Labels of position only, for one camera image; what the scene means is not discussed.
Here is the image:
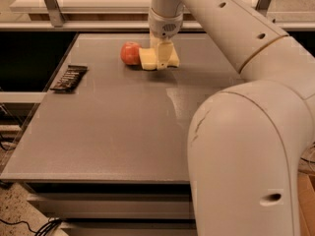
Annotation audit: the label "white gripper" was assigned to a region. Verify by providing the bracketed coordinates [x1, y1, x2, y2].
[148, 9, 183, 70]

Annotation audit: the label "yellow wavy sponge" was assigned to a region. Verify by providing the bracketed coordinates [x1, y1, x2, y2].
[139, 48, 180, 71]

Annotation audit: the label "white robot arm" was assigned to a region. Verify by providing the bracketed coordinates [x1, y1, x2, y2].
[149, 0, 315, 236]

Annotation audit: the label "red apple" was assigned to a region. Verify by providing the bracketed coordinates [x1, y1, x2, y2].
[120, 41, 141, 65]

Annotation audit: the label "black ridged snack bar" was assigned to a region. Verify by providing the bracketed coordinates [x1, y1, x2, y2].
[50, 65, 88, 92]

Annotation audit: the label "grey table drawer cabinet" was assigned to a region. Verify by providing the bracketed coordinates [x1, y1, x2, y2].
[28, 184, 197, 236]

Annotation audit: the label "brown cardboard box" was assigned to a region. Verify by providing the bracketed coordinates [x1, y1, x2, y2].
[298, 173, 315, 236]

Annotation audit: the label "metal window frame rail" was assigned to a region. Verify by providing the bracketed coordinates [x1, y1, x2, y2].
[0, 0, 315, 29]

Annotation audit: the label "black floor cables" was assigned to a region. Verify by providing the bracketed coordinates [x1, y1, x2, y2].
[0, 217, 63, 236]

